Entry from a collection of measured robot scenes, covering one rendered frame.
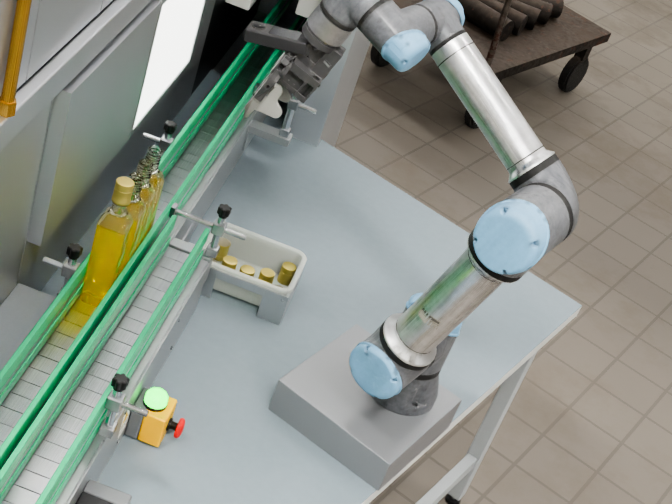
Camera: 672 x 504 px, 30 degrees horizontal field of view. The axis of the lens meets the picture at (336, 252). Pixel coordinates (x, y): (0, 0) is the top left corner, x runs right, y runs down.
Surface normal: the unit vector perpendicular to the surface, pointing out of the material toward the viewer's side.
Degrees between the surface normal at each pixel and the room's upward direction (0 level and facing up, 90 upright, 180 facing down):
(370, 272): 0
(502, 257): 84
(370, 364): 99
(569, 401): 0
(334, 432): 90
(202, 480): 0
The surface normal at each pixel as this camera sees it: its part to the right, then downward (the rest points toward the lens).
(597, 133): 0.29, -0.78
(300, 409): -0.55, 0.33
